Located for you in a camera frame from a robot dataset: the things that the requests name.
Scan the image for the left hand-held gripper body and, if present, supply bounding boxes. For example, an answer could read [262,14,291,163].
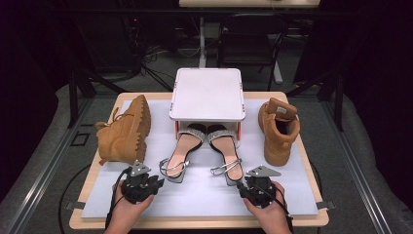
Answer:
[122,159,154,206]

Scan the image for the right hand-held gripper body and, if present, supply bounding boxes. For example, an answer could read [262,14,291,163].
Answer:
[244,165,282,210]

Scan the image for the tan suede lace-up boot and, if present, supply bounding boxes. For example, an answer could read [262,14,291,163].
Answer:
[257,97,302,168]
[94,94,152,167]

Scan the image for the silver strap heeled sandal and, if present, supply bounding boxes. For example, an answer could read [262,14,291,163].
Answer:
[158,122,207,184]
[206,124,244,187]

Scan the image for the white shoe rack orange legs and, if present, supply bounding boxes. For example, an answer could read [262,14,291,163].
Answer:
[169,67,246,141]

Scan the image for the person's right hand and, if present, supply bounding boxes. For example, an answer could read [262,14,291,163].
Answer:
[243,180,290,229]

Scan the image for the person's left hand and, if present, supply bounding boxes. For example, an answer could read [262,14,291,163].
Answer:
[108,179,156,230]

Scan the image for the black metal stand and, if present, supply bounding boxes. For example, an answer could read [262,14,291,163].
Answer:
[285,64,346,133]
[66,19,131,130]

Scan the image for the dark curtain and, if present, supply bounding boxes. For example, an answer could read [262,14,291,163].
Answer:
[0,0,70,203]
[340,0,413,210]

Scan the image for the black folding chair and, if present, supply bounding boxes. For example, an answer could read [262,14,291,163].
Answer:
[217,14,290,92]

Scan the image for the white-legged background desk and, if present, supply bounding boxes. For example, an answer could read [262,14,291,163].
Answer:
[178,0,321,85]

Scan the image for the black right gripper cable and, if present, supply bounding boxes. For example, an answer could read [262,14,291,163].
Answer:
[252,181,294,230]

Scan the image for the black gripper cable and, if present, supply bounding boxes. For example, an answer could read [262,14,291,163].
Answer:
[252,181,294,230]
[104,167,132,230]

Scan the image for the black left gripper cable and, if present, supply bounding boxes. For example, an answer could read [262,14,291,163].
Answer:
[104,167,132,230]

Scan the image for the black floor cable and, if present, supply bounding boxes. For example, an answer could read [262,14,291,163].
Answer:
[57,163,93,234]
[310,160,324,234]

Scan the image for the grey table bracket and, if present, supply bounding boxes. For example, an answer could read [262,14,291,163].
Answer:
[64,201,87,211]
[316,200,337,211]

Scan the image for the aluminium floor rail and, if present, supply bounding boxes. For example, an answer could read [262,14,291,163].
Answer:
[319,97,395,234]
[6,97,95,234]

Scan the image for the tangle of background cables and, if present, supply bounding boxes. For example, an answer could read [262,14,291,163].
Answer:
[141,41,203,66]

